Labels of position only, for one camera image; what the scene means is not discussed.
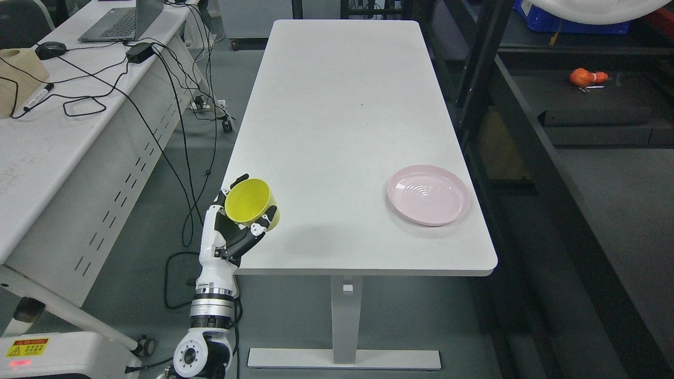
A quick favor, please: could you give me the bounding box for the yellow plastic cup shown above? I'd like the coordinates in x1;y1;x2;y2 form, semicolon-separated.
221;178;277;226

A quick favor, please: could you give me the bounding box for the black white marker pen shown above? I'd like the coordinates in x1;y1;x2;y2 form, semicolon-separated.
23;83;55;113

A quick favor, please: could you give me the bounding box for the black power adapter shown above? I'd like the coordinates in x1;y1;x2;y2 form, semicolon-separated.
125;42;154;63

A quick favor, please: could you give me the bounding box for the white side desk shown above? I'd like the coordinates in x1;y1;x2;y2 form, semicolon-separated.
1;2;196;307

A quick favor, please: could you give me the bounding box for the black office chair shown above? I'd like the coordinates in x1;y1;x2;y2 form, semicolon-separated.
1;1;55;49

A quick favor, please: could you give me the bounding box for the black metal rack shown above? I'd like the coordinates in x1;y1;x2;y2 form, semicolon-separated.
412;1;673;378

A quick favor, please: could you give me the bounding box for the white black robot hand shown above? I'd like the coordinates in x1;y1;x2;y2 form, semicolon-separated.
195;174;280;294

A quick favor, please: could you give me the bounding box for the wooden box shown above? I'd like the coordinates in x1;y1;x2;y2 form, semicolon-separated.
1;48;49;118

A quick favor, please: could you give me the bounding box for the grey laptop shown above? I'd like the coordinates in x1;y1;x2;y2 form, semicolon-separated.
78;1;164;43

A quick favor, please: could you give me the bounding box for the black computer mouse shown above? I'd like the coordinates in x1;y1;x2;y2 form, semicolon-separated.
34;41;68;61

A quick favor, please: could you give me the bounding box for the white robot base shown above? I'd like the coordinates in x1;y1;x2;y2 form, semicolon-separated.
1;332;141;378

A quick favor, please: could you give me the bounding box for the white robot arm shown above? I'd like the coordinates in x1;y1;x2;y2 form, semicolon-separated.
172;290;238;378

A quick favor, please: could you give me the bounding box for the black cable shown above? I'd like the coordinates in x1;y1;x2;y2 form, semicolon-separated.
0;3;237;311

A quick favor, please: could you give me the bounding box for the pink plastic plate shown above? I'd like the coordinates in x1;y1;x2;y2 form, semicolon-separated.
386;165;470;226

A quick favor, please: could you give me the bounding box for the white bowl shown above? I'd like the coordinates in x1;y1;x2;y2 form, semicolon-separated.
531;1;670;25

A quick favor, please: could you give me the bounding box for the blue plastic crate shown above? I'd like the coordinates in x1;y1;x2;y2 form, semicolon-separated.
513;1;631;35

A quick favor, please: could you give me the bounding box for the orange toy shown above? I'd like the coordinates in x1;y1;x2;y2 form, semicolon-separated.
569;68;609;87

